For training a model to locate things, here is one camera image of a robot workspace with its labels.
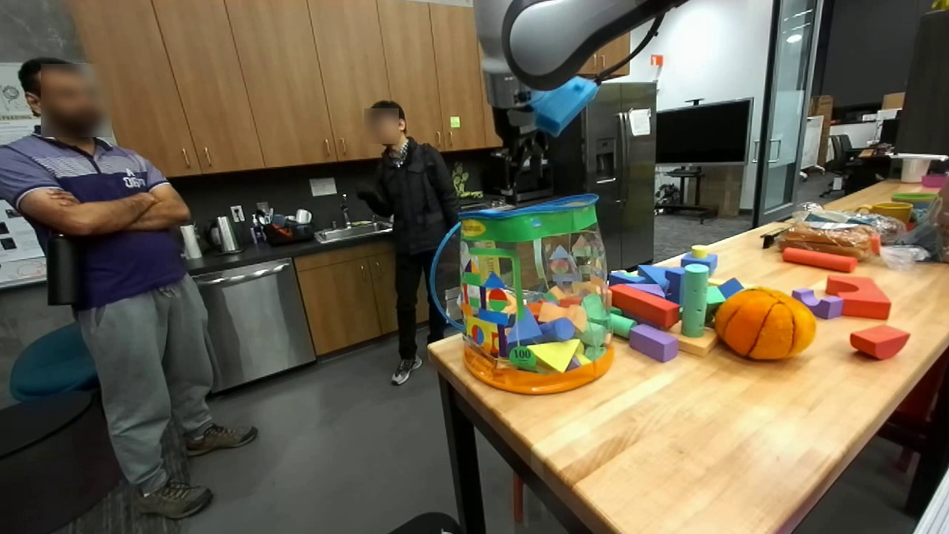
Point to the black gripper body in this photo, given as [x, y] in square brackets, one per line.
[522, 129]

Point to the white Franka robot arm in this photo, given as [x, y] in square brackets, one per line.
[564, 40]

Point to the small blue foam block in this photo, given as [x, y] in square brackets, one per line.
[624, 278]

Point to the long blue foam block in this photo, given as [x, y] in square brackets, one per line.
[658, 279]

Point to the long red foam block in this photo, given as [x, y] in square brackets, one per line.
[644, 306]

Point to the green cube foam block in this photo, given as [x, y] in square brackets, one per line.
[620, 325]

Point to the yellow triangular foam block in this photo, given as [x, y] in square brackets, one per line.
[552, 353]

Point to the yellow cylinder foam block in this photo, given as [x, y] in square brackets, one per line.
[700, 252]

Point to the green cylinder foam block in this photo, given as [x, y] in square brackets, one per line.
[694, 298]

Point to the purple cuboid foam block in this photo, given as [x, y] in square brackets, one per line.
[654, 343]

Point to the blue slanted foam block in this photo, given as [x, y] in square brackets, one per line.
[731, 285]

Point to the red cylinder foam block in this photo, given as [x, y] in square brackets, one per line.
[820, 260]

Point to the clear plastic bag of items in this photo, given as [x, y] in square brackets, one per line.
[829, 233]

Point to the purple L-shaped foam block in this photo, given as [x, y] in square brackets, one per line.
[820, 303]

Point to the large red arch block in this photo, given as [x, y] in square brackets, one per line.
[860, 298]

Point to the red wedge foam block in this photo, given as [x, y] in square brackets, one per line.
[879, 343]

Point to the green cabinet sticker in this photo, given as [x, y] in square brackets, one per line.
[455, 123]

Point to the stainless steel refrigerator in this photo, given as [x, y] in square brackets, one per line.
[617, 178]

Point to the person in black jacket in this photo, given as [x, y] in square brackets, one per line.
[417, 209]

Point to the white paper on refrigerator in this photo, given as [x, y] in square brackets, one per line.
[639, 123]

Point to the clear plastic toy bin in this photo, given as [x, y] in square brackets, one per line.
[534, 298]

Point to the steel kitchen sink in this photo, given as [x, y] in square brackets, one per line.
[351, 233]

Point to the black television screen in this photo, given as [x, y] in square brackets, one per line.
[703, 132]

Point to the wooden base cabinet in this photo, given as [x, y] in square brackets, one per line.
[346, 298]

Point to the dark kitchen pots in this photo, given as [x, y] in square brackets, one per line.
[282, 227]

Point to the glass door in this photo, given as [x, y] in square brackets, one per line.
[789, 100]

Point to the orange plush basketball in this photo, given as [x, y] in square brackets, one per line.
[762, 325]

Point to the silver thermos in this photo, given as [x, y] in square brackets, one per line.
[225, 236]

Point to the stainless steel dishwasher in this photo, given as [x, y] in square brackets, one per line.
[255, 322]

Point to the white cup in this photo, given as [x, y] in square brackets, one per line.
[190, 241]

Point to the black object on floor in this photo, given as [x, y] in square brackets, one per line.
[426, 524]

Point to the pile of bagged toys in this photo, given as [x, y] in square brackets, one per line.
[915, 211]

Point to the black monitor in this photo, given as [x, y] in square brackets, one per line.
[922, 89]

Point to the person in purple shirt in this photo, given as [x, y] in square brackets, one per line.
[120, 255]

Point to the teal round chair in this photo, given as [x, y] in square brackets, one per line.
[55, 362]

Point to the dark round ottoman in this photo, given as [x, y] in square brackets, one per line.
[47, 465]

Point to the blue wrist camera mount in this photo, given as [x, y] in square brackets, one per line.
[564, 106]

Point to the white wall outlet plate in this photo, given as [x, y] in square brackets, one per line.
[322, 186]

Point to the wooden wall cabinets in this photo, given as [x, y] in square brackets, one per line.
[277, 77]

